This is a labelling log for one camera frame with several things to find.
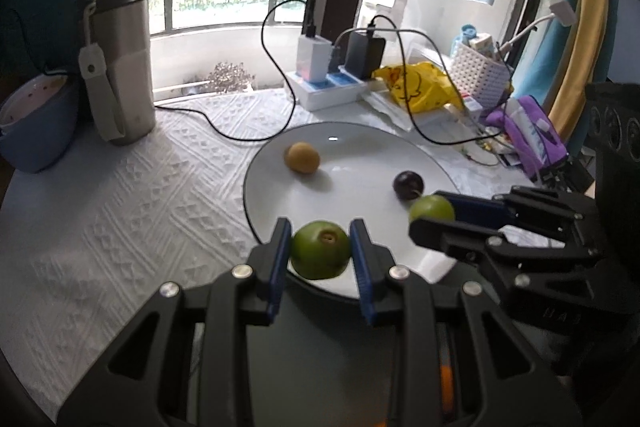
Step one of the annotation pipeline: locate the white woven basket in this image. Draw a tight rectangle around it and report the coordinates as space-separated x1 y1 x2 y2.
449 42 513 105

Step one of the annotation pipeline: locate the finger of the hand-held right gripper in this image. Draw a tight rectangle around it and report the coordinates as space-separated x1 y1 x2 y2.
432 187 596 243
408 216 601 303

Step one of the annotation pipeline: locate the brown kiwi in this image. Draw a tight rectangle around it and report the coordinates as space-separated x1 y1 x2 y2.
284 142 321 176

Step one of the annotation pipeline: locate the black charger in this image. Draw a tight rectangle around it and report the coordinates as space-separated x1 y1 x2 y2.
345 32 387 80

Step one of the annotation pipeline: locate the yellow plastic bag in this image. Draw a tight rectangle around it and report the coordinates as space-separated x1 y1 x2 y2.
372 62 466 112

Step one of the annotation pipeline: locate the small light green fruit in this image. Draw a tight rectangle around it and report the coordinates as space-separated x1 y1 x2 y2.
409 194 457 225

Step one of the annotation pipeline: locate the blue cap bottle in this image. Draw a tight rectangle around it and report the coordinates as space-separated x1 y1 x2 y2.
457 24 479 50

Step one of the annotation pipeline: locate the white charger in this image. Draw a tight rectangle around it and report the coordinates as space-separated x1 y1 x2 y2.
297 34 332 82

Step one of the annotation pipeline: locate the large green fruit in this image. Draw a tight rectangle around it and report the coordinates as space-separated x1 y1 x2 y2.
290 220 352 280

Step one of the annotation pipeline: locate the dried plant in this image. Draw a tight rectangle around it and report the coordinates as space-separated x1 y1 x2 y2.
207 62 256 92

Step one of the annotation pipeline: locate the white power strip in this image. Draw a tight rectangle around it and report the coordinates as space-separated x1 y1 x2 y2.
285 66 388 112

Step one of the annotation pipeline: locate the white plastic packet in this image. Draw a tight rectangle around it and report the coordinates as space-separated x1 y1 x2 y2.
362 89 481 132

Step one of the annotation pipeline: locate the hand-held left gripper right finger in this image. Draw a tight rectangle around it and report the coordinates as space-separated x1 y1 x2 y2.
348 218 583 427

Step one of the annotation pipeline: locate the blue plastic bowl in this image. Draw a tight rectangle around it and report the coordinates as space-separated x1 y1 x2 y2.
0 74 82 174

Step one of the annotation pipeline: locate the white desk lamp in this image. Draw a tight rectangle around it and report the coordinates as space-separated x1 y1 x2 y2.
495 0 577 58

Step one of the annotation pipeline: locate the white round bowl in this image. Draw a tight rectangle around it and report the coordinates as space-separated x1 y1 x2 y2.
241 121 463 300

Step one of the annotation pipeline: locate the dark purple plum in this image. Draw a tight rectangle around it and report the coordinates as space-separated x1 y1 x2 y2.
392 171 425 201

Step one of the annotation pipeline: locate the yellow curtain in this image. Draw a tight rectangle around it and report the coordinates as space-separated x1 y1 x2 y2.
550 0 616 148

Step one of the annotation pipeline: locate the grey round mat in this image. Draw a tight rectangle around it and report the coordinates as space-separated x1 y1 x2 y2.
195 252 481 427

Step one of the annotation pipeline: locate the steel tumbler with strap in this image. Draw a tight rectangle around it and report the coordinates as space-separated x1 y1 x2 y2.
79 0 157 146

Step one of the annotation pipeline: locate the white textured tablecloth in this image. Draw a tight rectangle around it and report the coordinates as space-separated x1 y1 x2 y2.
0 87 506 423

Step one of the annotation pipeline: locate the black cable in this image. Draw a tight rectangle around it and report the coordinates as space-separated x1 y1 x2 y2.
154 0 321 142
334 14 501 142

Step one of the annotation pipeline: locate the purple cloth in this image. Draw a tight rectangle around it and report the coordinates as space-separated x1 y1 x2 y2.
482 96 568 178

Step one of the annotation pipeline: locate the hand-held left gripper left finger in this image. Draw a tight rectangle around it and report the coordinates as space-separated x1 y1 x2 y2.
57 217 293 427

